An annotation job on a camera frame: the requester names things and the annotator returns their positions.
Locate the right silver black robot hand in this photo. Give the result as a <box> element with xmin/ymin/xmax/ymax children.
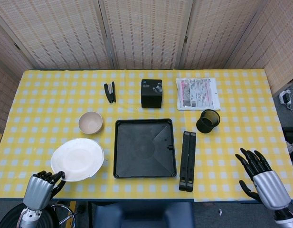
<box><xmin>235</xmin><ymin>148</ymin><xmax>292</xmax><ymax>211</ymax></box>

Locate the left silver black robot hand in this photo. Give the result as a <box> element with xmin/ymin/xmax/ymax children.
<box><xmin>22</xmin><ymin>170</ymin><xmax>66</xmax><ymax>211</ymax></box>

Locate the white paper plate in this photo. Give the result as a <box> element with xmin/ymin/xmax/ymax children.
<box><xmin>50</xmin><ymin>138</ymin><xmax>105</xmax><ymax>182</ymax></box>

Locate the beige bowl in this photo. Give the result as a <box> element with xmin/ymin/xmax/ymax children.
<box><xmin>78</xmin><ymin>111</ymin><xmax>104</xmax><ymax>135</ymax></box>

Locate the black square tray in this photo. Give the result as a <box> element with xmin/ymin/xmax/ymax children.
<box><xmin>113</xmin><ymin>118</ymin><xmax>178</xmax><ymax>179</ymax></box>

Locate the black round ribbed disc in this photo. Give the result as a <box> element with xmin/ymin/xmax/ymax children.
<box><xmin>0</xmin><ymin>203</ymin><xmax>60</xmax><ymax>228</ymax></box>

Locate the black folded laptop stand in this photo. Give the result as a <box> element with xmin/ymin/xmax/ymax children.
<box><xmin>179</xmin><ymin>131</ymin><xmax>197</xmax><ymax>192</ymax></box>

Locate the black mesh pen cup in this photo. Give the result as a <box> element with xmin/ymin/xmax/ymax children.
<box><xmin>196</xmin><ymin>109</ymin><xmax>221</xmax><ymax>134</ymax></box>

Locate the yellow white checkered tablecloth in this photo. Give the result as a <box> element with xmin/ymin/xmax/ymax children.
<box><xmin>0</xmin><ymin>69</ymin><xmax>293</xmax><ymax>202</ymax></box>

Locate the white power adapter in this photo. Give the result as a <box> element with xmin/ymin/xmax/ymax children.
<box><xmin>278</xmin><ymin>89</ymin><xmax>293</xmax><ymax>105</ymax></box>

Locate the dark blue padded seat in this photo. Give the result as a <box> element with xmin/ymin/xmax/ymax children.
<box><xmin>93</xmin><ymin>201</ymin><xmax>194</xmax><ymax>228</ymax></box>

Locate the clear plastic printed packet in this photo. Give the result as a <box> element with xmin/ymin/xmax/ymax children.
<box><xmin>175</xmin><ymin>77</ymin><xmax>221</xmax><ymax>111</ymax></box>

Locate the black stapler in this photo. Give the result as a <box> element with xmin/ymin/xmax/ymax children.
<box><xmin>104</xmin><ymin>81</ymin><xmax>117</xmax><ymax>104</ymax></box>

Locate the black cube box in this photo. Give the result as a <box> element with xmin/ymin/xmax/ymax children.
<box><xmin>141</xmin><ymin>79</ymin><xmax>163</xmax><ymax>109</ymax></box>

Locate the woven folding screen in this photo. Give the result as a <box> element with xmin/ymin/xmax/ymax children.
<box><xmin>0</xmin><ymin>0</ymin><xmax>293</xmax><ymax>130</ymax></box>

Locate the chrome stool ring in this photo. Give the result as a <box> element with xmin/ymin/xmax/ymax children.
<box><xmin>52</xmin><ymin>203</ymin><xmax>78</xmax><ymax>226</ymax></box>

